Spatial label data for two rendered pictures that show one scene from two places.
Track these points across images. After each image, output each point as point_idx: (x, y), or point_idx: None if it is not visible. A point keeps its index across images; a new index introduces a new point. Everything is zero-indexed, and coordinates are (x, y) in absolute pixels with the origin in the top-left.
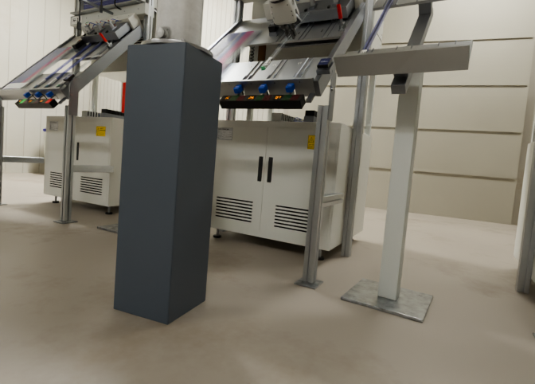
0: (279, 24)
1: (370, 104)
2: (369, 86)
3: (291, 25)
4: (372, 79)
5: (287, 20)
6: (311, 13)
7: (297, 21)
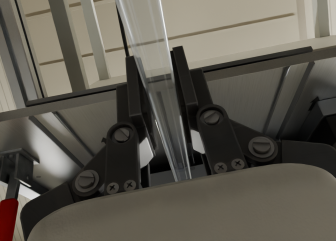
0: (252, 173)
1: (86, 10)
2: (100, 47)
3: (114, 165)
4: (100, 62)
5: (136, 239)
6: None
7: (55, 210)
